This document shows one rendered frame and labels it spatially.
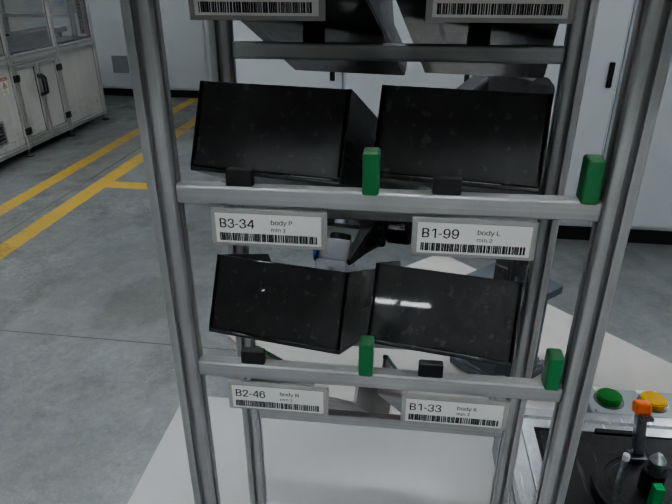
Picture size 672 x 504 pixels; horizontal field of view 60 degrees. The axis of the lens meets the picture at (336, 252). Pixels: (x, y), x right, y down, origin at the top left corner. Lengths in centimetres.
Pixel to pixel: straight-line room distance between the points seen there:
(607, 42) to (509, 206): 339
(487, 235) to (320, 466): 69
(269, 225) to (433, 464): 71
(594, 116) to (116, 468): 311
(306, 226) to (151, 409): 218
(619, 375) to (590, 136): 266
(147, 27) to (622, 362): 119
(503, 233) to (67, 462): 217
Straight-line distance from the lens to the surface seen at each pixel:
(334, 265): 78
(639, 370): 140
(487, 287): 53
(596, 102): 385
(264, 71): 381
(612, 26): 379
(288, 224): 43
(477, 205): 43
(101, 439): 250
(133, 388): 270
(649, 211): 416
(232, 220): 44
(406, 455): 107
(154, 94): 43
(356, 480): 103
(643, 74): 42
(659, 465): 90
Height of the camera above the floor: 162
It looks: 26 degrees down
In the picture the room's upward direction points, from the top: straight up
